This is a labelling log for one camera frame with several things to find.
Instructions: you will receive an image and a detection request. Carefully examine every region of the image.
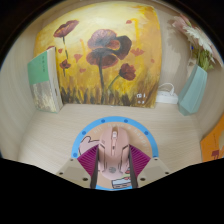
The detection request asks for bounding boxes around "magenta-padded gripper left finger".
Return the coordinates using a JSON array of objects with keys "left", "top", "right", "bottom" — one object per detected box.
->
[{"left": 55, "top": 143, "right": 101, "bottom": 190}]

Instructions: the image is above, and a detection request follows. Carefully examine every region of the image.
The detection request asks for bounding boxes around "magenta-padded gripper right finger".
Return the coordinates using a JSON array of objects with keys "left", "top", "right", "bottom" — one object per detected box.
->
[{"left": 128, "top": 143, "right": 172, "bottom": 189}]

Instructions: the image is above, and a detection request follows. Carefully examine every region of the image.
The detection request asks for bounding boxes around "pink computer mouse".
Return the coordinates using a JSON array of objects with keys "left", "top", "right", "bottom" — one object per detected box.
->
[{"left": 97, "top": 124, "right": 130, "bottom": 183}]

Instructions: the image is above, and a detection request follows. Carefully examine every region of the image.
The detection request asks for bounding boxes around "round blue-rimmed cartoon mouse pad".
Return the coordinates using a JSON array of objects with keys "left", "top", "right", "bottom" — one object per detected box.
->
[{"left": 70, "top": 115, "right": 160, "bottom": 192}]

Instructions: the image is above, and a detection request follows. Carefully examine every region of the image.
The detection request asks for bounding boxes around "white power strip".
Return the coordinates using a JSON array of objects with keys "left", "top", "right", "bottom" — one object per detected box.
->
[{"left": 154, "top": 91, "right": 179, "bottom": 105}]

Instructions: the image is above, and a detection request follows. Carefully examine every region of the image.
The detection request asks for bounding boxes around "pale teal faceted vase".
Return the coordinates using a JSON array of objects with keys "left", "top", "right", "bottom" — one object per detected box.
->
[{"left": 177, "top": 64, "right": 208, "bottom": 117}]

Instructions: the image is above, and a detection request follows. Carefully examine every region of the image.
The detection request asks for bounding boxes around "green-covered book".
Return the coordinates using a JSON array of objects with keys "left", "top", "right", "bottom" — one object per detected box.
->
[{"left": 27, "top": 46, "right": 64, "bottom": 114}]

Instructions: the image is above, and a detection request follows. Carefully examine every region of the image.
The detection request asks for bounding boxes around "yellow poppy painting canvas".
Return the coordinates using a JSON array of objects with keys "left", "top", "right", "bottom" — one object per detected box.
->
[{"left": 33, "top": 3, "right": 163, "bottom": 109}]

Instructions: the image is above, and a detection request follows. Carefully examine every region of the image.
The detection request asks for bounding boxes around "white and pink flower bouquet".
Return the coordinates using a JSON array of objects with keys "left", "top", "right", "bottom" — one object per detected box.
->
[{"left": 171, "top": 13, "right": 224, "bottom": 73}]

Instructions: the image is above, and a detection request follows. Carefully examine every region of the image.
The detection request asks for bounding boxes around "white power cable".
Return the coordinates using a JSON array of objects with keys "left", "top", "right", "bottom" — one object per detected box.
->
[{"left": 158, "top": 82, "right": 176, "bottom": 96}]

